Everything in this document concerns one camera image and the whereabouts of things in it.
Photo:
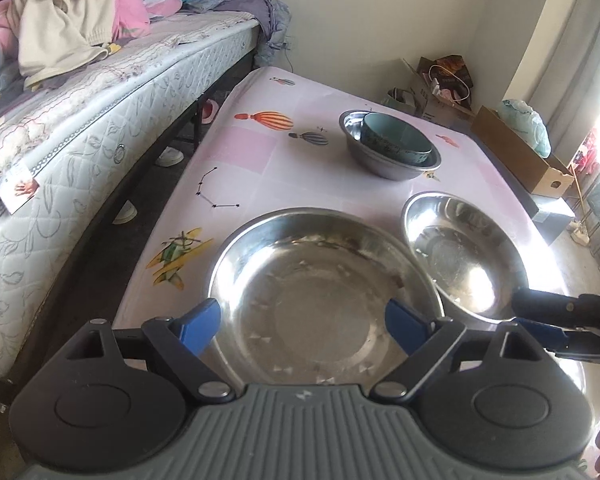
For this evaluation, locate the black bed frame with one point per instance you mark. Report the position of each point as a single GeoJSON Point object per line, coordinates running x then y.
{"type": "Point", "coordinates": [80, 280]}

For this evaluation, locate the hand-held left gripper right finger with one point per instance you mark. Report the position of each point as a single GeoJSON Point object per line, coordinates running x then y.
{"type": "Point", "coordinates": [405, 322]}

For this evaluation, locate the deep steel bowl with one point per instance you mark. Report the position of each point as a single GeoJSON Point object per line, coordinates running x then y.
{"type": "Point", "coordinates": [380, 165]}

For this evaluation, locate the white quilted mattress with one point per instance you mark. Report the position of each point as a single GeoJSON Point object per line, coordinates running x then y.
{"type": "Point", "coordinates": [80, 160]}

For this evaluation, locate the open cardboard box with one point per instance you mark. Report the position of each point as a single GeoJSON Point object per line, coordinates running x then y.
{"type": "Point", "coordinates": [520, 170]}

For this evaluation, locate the white slipper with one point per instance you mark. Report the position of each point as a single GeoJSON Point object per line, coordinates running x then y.
{"type": "Point", "coordinates": [125, 212]}
{"type": "Point", "coordinates": [170, 156]}

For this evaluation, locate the green waste bin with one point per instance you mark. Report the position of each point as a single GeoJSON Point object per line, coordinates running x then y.
{"type": "Point", "coordinates": [405, 100]}

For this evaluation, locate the white shoe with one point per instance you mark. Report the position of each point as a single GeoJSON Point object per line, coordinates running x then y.
{"type": "Point", "coordinates": [580, 234]}

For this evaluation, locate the grey purple bedding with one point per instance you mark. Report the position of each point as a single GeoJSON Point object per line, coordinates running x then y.
{"type": "Point", "coordinates": [275, 25]}

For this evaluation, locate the cream garment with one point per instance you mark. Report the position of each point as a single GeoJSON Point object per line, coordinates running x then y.
{"type": "Point", "coordinates": [60, 20]}

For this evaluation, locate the large steel bowl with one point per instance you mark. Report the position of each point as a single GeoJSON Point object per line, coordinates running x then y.
{"type": "Point", "coordinates": [305, 300]}

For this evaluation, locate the mattress tag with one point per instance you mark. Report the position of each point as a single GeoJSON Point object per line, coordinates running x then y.
{"type": "Point", "coordinates": [22, 190]}

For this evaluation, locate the pale window curtain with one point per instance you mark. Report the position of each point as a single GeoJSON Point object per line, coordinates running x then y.
{"type": "Point", "coordinates": [570, 35]}

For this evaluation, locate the pink printed tablecloth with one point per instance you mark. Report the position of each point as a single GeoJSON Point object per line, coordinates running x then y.
{"type": "Point", "coordinates": [280, 170]}

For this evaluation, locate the wooden stick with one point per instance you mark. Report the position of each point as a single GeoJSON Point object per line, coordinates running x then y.
{"type": "Point", "coordinates": [580, 200]}

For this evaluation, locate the shallow steel bowl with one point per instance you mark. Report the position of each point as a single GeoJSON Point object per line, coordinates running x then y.
{"type": "Point", "coordinates": [460, 250]}

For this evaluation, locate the pale green plastic bag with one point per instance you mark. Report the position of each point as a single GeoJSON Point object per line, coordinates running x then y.
{"type": "Point", "coordinates": [525, 125]}

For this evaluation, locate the printed carton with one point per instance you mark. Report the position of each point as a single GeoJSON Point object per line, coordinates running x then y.
{"type": "Point", "coordinates": [430, 110]}

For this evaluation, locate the pile of clothes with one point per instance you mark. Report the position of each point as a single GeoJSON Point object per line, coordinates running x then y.
{"type": "Point", "coordinates": [130, 5]}

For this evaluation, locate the grey carton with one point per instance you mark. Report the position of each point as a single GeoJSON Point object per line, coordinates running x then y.
{"type": "Point", "coordinates": [550, 215]}

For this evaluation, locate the teal ceramic bowl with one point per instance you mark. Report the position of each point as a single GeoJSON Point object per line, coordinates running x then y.
{"type": "Point", "coordinates": [395, 135]}

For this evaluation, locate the pink hanging clothes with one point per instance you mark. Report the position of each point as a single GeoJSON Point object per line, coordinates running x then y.
{"type": "Point", "coordinates": [587, 152]}

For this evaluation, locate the pink slipper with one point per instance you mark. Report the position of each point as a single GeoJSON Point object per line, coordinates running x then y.
{"type": "Point", "coordinates": [209, 111]}

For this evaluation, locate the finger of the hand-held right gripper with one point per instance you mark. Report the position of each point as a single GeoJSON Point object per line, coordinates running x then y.
{"type": "Point", "coordinates": [580, 345]}
{"type": "Point", "coordinates": [545, 305]}

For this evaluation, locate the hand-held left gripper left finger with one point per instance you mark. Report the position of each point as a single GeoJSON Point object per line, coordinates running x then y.
{"type": "Point", "coordinates": [200, 322]}

